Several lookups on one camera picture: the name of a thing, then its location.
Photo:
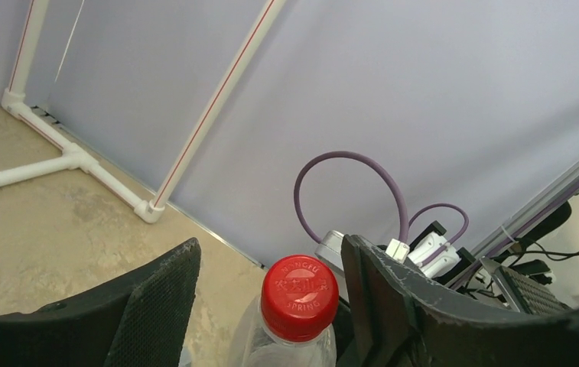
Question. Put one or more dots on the white pvc pipe frame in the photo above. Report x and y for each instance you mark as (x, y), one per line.
(140, 85)

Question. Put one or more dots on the aluminium side rail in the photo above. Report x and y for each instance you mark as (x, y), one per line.
(524, 157)

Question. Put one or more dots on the black keyboard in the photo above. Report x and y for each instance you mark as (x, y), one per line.
(526, 295)

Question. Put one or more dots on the nongfu spring red bottle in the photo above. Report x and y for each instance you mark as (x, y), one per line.
(291, 322)

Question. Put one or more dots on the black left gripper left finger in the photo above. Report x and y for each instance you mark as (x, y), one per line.
(139, 318)

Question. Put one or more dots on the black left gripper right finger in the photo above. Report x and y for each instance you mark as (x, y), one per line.
(402, 318)

